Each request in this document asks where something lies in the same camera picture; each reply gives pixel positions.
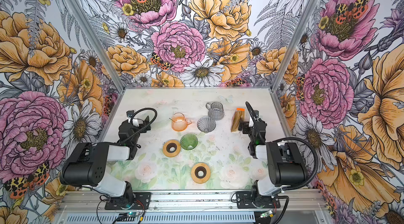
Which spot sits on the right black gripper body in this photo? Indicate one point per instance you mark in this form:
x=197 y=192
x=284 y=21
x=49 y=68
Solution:
x=247 y=130

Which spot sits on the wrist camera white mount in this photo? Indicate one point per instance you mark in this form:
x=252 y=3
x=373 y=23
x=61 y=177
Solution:
x=254 y=118
x=136 y=122

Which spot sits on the green circuit board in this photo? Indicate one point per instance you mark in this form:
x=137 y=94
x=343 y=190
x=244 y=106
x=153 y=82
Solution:
x=267 y=214

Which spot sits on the wooden ring holder front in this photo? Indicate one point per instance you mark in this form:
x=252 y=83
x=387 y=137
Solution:
x=200 y=173

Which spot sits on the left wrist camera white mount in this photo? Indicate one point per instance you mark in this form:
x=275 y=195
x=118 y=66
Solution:
x=136 y=122

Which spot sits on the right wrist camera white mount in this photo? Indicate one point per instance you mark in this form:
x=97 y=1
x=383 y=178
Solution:
x=254 y=118

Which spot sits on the green glass dripper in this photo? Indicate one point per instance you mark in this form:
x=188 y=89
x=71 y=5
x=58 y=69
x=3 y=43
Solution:
x=189 y=141

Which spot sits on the wooden ring holder near green dripper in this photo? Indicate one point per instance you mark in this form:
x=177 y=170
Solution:
x=171 y=148

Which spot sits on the orange glass carafe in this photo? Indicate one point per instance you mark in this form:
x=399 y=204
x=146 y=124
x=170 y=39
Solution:
x=179 y=122

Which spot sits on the orange coffee filter pack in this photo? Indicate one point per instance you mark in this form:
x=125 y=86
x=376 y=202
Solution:
x=238 y=117

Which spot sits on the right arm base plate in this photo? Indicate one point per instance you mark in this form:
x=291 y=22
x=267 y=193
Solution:
x=245 y=200

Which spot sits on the wooden ring holder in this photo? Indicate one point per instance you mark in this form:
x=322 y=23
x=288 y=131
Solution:
x=171 y=148
x=200 y=173

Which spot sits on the aluminium rail frame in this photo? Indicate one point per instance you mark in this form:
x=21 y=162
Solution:
x=302 y=206

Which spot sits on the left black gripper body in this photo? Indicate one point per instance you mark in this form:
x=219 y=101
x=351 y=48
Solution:
x=144 y=130

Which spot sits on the clear grey glass carafe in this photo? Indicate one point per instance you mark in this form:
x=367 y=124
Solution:
x=215 y=110

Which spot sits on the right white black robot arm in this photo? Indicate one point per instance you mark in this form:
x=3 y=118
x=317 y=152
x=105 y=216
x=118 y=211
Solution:
x=285 y=165

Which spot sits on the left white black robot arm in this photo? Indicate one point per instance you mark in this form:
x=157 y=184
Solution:
x=87 y=164

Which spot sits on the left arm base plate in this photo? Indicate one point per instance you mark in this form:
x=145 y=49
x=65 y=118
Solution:
x=139 y=201

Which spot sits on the clear grey glass dripper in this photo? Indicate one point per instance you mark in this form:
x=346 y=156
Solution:
x=206 y=124

